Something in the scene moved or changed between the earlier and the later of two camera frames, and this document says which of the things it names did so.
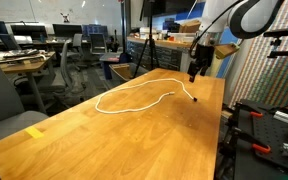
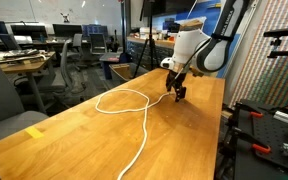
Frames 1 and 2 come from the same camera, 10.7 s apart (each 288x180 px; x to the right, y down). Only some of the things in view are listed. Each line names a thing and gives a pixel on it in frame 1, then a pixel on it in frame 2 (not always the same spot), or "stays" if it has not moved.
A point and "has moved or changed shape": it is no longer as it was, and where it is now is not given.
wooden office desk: [24, 61] stays
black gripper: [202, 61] to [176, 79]
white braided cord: [149, 80] has moved or changed shape
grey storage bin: [127, 70] stays
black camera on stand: [277, 42] stays
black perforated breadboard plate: [259, 147] stays
